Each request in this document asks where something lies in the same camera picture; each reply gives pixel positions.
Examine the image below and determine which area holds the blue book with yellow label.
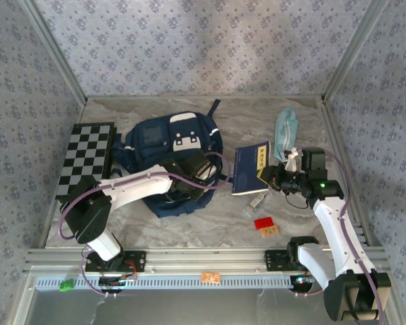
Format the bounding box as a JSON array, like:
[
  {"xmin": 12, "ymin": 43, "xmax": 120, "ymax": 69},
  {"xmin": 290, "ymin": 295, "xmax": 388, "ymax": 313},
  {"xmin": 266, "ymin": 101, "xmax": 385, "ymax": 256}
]
[{"xmin": 231, "ymin": 139, "xmax": 272, "ymax": 197}]

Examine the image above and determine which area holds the light blue pencil case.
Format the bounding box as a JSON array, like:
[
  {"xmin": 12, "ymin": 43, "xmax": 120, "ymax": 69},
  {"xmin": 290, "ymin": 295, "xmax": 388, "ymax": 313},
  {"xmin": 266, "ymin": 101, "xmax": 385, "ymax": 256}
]
[{"xmin": 273, "ymin": 108, "xmax": 300, "ymax": 163}]

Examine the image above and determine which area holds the navy blue backpack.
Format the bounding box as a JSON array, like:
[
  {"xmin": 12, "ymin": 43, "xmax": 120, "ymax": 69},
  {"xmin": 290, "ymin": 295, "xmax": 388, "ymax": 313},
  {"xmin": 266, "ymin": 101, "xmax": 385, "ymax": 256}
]
[{"xmin": 110, "ymin": 98, "xmax": 233, "ymax": 219}]

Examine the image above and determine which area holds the small clear tube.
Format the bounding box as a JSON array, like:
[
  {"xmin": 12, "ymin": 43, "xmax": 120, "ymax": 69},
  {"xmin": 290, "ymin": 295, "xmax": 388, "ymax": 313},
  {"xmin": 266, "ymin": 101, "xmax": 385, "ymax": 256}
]
[{"xmin": 242, "ymin": 192, "xmax": 270, "ymax": 217}]

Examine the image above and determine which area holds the red plastic block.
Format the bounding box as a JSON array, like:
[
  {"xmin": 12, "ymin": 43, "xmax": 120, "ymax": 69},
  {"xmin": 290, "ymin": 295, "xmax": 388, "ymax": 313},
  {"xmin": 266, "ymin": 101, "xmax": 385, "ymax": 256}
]
[{"xmin": 253, "ymin": 217, "xmax": 275, "ymax": 230}]

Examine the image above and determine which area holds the black and grey chessboard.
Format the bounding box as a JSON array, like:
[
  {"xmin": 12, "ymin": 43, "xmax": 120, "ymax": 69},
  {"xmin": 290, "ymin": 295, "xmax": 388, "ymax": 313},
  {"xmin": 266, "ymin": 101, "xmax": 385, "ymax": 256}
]
[{"xmin": 55, "ymin": 122, "xmax": 116, "ymax": 203}]

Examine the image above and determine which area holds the grey metal sheet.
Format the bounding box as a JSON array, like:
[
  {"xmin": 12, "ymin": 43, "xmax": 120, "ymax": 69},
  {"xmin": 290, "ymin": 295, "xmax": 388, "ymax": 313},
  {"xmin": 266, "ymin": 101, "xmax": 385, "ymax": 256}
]
[{"xmin": 12, "ymin": 270, "xmax": 406, "ymax": 325}]

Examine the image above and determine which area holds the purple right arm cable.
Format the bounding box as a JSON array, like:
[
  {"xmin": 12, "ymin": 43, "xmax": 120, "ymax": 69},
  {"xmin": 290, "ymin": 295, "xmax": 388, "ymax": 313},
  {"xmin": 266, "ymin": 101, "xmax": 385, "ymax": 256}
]
[{"xmin": 292, "ymin": 148, "xmax": 387, "ymax": 322}]

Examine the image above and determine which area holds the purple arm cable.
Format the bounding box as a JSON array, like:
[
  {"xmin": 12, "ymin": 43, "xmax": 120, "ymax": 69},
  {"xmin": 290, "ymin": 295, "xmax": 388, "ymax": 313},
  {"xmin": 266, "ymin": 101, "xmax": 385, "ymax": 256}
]
[
  {"xmin": 292, "ymin": 148, "xmax": 387, "ymax": 322},
  {"xmin": 60, "ymin": 151, "xmax": 233, "ymax": 299}
]

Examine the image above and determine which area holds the aluminium mounting rail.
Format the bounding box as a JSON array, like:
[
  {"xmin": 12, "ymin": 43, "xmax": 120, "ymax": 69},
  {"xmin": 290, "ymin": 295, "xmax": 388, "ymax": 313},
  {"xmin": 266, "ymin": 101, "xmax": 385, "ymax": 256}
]
[{"xmin": 22, "ymin": 246, "xmax": 392, "ymax": 276}]

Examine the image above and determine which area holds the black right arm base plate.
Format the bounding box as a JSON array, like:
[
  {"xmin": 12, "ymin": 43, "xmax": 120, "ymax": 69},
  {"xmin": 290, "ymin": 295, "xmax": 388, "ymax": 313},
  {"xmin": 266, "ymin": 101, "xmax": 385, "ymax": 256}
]
[{"xmin": 263, "ymin": 249, "xmax": 328, "ymax": 272}]

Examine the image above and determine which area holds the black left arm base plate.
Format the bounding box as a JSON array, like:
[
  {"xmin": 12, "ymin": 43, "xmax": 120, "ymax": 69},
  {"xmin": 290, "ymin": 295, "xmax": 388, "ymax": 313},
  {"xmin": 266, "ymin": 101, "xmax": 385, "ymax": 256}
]
[{"xmin": 84, "ymin": 249, "xmax": 148, "ymax": 274}]

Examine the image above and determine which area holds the grey slotted cable duct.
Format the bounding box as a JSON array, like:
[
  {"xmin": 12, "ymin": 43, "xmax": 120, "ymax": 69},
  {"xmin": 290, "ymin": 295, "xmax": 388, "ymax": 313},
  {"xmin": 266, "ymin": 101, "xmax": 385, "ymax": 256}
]
[{"xmin": 35, "ymin": 274, "xmax": 314, "ymax": 290}]

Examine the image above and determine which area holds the small circuit board with wires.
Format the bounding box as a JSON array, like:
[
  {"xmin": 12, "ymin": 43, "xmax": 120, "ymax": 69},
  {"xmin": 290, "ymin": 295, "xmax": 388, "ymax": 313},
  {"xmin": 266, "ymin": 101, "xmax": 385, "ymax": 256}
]
[
  {"xmin": 289, "ymin": 274, "xmax": 316, "ymax": 295},
  {"xmin": 97, "ymin": 274, "xmax": 139, "ymax": 295}
]

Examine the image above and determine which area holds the aluminium frame post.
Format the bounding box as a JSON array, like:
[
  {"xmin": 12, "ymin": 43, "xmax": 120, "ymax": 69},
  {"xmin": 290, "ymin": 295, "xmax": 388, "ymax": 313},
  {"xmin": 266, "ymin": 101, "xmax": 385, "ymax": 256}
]
[
  {"xmin": 18, "ymin": 0, "xmax": 89, "ymax": 105},
  {"xmin": 320, "ymin": 0, "xmax": 392, "ymax": 105}
]

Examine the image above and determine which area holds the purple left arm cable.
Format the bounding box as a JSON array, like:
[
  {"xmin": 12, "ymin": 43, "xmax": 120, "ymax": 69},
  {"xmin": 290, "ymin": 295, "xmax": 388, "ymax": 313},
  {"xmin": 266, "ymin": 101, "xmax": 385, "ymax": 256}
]
[{"xmin": 60, "ymin": 151, "xmax": 233, "ymax": 299}]

